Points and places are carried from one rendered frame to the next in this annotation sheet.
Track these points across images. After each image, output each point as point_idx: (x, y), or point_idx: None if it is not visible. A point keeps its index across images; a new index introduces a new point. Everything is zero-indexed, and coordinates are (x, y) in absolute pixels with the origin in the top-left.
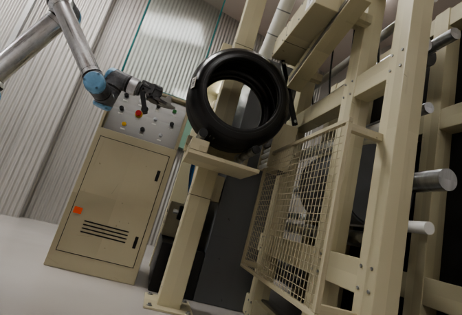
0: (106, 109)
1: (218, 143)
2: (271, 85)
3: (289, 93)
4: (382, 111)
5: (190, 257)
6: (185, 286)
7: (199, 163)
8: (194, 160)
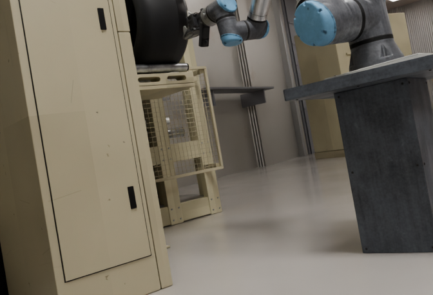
0: (230, 46)
1: (163, 73)
2: None
3: None
4: (185, 59)
5: None
6: None
7: (149, 92)
8: (159, 90)
